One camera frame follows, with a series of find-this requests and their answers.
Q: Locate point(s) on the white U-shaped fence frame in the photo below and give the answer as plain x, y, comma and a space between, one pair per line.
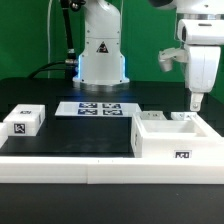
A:
74, 151

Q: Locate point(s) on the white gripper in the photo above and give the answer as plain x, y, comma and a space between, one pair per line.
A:
202, 40

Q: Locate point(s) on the white cabinet body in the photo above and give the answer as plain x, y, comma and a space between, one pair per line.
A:
171, 139

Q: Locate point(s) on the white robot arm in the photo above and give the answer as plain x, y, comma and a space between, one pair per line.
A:
101, 66

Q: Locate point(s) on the white marker base sheet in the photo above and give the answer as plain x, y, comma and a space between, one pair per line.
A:
97, 109

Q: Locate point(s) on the white cabinet door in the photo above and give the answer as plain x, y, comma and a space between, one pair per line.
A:
152, 115
182, 116

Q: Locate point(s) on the white cabinet top block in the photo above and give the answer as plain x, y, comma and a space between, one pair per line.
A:
25, 120

